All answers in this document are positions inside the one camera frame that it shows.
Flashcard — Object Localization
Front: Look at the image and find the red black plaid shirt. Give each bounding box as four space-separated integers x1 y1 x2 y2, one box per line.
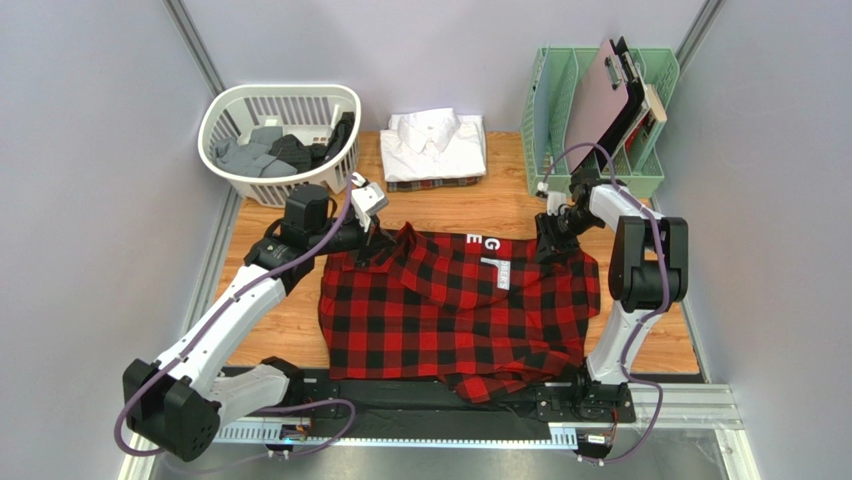
318 225 601 403

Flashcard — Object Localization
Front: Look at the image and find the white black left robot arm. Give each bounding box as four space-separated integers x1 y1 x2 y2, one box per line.
113 175 394 462

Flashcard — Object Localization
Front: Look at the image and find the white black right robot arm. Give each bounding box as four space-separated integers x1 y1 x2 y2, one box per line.
535 179 688 415

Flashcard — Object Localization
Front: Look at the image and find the folded tartan shirt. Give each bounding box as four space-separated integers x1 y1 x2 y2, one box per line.
386 177 482 192

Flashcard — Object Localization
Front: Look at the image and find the black shirt in basket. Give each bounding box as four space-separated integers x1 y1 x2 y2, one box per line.
268 112 356 174

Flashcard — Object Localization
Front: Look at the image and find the folded white shirt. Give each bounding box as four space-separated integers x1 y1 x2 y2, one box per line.
380 108 487 182

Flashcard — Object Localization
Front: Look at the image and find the red book in organizer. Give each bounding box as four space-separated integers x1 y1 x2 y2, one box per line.
624 107 657 157

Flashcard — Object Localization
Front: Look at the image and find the grey shirt in basket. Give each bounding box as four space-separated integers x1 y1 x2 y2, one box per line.
213 126 298 178

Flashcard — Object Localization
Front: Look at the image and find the pink clipboard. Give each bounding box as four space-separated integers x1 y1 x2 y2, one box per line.
564 39 619 149

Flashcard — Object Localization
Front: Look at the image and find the white laundry basket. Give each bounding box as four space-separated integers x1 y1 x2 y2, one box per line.
197 84 361 207

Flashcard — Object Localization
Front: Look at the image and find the green file organizer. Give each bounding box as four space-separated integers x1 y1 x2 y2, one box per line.
521 39 680 198

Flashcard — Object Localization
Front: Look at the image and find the black clipboard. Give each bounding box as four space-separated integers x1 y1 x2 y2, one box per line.
598 36 647 157

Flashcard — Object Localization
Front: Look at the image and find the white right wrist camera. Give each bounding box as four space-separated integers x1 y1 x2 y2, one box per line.
536 190 567 216

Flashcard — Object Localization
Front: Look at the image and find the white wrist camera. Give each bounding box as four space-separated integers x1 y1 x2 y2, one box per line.
350 172 389 232
536 190 567 216

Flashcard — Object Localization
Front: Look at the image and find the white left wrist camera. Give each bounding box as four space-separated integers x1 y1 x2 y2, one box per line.
350 172 389 232

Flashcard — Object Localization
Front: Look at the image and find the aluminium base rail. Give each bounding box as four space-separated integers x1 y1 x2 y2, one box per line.
116 375 763 480

